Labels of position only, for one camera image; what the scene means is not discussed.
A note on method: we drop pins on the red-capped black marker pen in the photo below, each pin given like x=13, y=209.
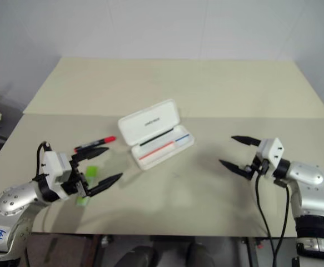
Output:
x=110, y=138

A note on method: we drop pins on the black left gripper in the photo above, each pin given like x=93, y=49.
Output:
x=75, y=183

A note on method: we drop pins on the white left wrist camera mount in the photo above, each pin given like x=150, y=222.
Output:
x=53, y=165

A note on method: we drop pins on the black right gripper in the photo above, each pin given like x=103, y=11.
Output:
x=257, y=167

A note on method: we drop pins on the white open pencil case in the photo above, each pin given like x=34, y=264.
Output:
x=147, y=122

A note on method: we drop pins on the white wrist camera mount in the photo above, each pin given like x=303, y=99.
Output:
x=53, y=165
x=275, y=151

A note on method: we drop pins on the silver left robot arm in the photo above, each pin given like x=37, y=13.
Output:
x=14, y=198

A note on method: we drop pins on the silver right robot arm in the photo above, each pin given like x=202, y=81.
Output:
x=309, y=178

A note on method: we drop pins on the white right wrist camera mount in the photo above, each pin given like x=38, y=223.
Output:
x=275, y=151

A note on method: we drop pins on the transparent green ruler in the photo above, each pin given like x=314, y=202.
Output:
x=92, y=171

